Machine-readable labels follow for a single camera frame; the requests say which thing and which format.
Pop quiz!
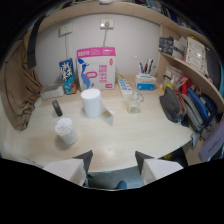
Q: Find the black electric shaver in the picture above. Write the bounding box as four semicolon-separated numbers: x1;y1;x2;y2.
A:
51;99;64;118

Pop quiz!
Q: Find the cotton swab container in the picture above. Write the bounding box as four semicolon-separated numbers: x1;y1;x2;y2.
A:
54;116;80;146

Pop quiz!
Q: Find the purple book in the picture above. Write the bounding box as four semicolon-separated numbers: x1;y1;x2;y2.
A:
199;119;224;163

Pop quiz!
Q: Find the grey orange pouch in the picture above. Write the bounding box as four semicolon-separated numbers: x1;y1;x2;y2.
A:
158;86;188;124

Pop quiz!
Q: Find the small clear bottle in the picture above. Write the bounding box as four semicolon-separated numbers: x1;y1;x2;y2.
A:
127;90;142;115

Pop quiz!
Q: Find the white toilet paper roll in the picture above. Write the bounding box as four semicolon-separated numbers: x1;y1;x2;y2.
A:
80;88;115;127

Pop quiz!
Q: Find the white folded cloth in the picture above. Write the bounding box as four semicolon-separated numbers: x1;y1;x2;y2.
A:
40;83;65;100

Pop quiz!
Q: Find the white power strip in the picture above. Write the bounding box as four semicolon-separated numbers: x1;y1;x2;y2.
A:
117;78;135;100

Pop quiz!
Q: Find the blue and white tissue pack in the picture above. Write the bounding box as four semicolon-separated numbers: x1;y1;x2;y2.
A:
134;74;157;91

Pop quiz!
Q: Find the red packet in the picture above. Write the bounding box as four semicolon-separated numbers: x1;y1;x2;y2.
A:
179;76;193;96

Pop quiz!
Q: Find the blue drink carton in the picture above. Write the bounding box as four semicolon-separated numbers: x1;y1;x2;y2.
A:
58;58;78;95

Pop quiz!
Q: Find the pen holder with pens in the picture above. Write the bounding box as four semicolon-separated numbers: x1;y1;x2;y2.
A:
134;55;158;77

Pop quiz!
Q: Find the pink and white tissue box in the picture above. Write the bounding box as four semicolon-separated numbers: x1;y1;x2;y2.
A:
76;46;117;92

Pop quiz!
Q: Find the wooden shelf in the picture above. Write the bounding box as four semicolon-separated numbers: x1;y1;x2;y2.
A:
33;1;224;114

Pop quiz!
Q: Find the white red printed box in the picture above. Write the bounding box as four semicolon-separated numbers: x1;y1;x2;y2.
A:
182;36;207;75

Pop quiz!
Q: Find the dark printed box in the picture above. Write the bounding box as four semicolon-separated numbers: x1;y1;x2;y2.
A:
158;36;175;57

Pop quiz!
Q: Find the black hanging strap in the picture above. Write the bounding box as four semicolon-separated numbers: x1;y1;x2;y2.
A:
26;14;47;70

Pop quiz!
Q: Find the white power cable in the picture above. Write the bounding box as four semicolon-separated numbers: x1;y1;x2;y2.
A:
101;23;110;48

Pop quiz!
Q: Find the wall power socket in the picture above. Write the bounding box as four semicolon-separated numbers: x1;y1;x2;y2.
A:
99;18;115;30

